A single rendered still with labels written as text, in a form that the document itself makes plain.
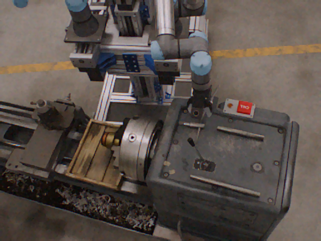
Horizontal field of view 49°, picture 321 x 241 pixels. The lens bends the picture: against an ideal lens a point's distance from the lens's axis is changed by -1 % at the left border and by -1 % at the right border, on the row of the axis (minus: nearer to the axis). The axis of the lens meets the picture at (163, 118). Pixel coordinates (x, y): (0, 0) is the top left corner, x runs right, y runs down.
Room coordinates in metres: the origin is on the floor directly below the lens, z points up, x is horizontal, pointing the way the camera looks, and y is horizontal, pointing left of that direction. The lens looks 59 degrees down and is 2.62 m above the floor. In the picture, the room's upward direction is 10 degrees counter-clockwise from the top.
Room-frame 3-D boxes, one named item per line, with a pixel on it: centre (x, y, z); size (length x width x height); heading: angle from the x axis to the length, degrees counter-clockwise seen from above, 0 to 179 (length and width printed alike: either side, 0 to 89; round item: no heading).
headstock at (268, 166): (0.63, -0.24, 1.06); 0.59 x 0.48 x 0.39; 65
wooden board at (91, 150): (0.89, 0.36, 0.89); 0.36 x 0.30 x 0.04; 155
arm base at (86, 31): (1.59, 0.36, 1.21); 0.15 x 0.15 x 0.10
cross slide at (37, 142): (1.04, 0.64, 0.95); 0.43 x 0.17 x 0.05; 155
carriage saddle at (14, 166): (1.05, 0.69, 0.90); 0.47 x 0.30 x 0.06; 155
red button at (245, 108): (0.80, -0.37, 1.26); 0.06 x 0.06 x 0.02; 65
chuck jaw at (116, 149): (0.74, 0.24, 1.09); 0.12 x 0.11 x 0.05; 155
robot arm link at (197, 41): (0.90, -0.16, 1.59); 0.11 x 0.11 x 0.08; 82
